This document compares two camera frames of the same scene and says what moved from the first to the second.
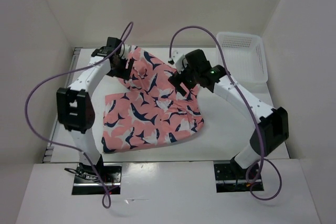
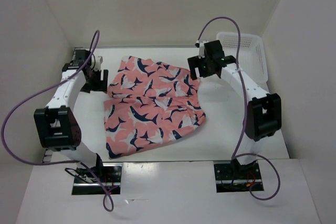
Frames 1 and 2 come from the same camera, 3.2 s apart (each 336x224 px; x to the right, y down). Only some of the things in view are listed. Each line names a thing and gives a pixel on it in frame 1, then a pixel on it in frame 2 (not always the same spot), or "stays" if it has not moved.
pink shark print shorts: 151,109 stays
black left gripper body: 119,71 → 93,83
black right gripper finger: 175,82 → 193,63
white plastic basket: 245,57 stays
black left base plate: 87,182 stays
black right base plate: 230,177 stays
